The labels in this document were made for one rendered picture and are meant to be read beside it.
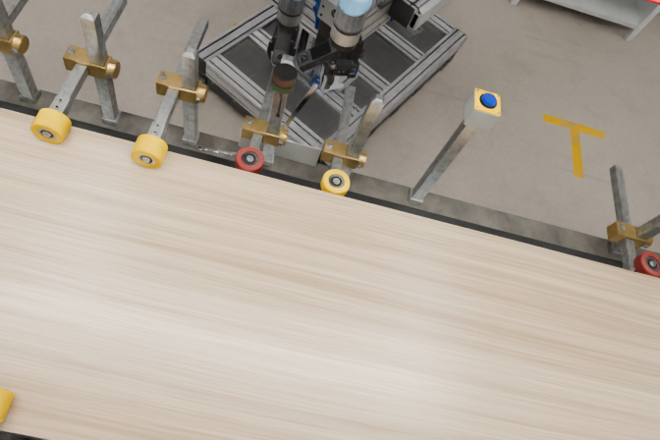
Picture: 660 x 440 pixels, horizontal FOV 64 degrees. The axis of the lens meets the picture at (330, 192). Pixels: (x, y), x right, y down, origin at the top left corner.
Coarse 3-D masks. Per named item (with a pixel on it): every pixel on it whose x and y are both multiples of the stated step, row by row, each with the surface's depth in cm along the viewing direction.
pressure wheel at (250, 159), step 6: (240, 150) 146; (246, 150) 147; (252, 150) 147; (258, 150) 148; (240, 156) 145; (246, 156) 146; (252, 156) 146; (258, 156) 147; (240, 162) 145; (246, 162) 145; (252, 162) 146; (258, 162) 146; (240, 168) 145; (246, 168) 144; (252, 168) 145; (258, 168) 145
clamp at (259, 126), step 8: (256, 120) 157; (264, 120) 158; (248, 128) 155; (256, 128) 156; (264, 128) 156; (280, 128) 158; (248, 136) 158; (264, 136) 156; (272, 136) 156; (280, 136) 156; (272, 144) 160; (280, 144) 158
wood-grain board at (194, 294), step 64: (0, 128) 135; (0, 192) 126; (64, 192) 130; (128, 192) 134; (192, 192) 138; (256, 192) 142; (320, 192) 146; (0, 256) 119; (64, 256) 123; (128, 256) 126; (192, 256) 129; (256, 256) 133; (320, 256) 137; (384, 256) 141; (448, 256) 146; (512, 256) 150; (576, 256) 155; (0, 320) 113; (64, 320) 116; (128, 320) 119; (192, 320) 122; (256, 320) 125; (320, 320) 129; (384, 320) 132; (448, 320) 136; (512, 320) 140; (576, 320) 145; (640, 320) 149; (0, 384) 107; (64, 384) 110; (128, 384) 113; (192, 384) 115; (256, 384) 118; (320, 384) 121; (384, 384) 125; (448, 384) 128; (512, 384) 132; (576, 384) 136; (640, 384) 140
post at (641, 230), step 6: (648, 222) 169; (654, 222) 166; (636, 228) 174; (642, 228) 171; (648, 228) 168; (654, 228) 166; (642, 234) 170; (648, 234) 169; (654, 234) 169; (618, 246) 180
